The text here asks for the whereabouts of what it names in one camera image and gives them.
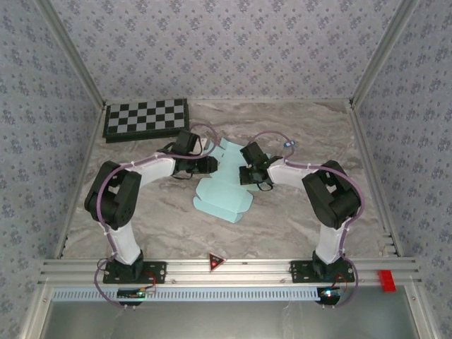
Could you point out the black and grey checkerboard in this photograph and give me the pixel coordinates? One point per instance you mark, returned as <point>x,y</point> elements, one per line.
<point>144,118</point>

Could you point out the aluminium frame post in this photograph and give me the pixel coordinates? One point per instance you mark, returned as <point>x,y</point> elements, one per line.
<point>383,53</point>
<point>72,53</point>

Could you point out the red triangle sign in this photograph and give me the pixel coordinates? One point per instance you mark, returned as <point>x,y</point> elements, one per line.
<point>216,262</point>

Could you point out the small blue tag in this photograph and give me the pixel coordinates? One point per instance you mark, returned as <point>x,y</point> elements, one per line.
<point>290,143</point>

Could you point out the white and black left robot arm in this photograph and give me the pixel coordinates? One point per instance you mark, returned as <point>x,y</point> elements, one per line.
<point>120,243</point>

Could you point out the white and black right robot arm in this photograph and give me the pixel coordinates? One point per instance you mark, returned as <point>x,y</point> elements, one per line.
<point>330,247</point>

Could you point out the long aluminium cross rail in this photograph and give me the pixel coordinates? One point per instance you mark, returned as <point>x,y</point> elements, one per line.
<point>247,272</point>

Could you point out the grey metal panel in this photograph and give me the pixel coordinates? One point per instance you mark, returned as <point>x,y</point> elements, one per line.
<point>226,321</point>

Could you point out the large red block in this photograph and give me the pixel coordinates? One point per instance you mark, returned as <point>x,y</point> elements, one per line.
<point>387,281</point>

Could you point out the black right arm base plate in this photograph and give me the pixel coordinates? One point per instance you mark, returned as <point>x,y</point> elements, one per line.
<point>300,272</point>

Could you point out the light blue paper box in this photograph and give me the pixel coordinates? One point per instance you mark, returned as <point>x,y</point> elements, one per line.
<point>219,197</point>

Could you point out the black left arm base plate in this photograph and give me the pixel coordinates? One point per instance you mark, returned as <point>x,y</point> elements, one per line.
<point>157,272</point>

